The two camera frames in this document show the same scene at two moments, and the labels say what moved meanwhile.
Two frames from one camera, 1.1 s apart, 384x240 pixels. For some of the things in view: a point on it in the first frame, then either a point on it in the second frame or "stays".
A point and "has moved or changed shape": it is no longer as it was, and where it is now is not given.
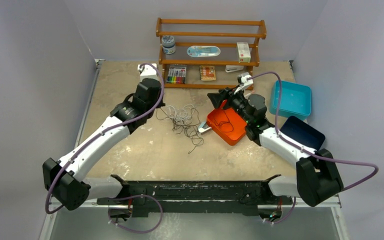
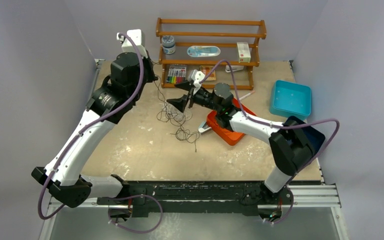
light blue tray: x=296 y=100 stays
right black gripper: x=217 y=99 → x=181 y=103
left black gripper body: x=161 y=104 → x=148 y=75
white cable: x=181 y=114 stays
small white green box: x=244 y=52 stays
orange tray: x=228 y=124 stays
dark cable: x=187 y=124 has moved or changed shape
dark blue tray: x=303 y=133 stays
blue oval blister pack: x=203 y=51 stays
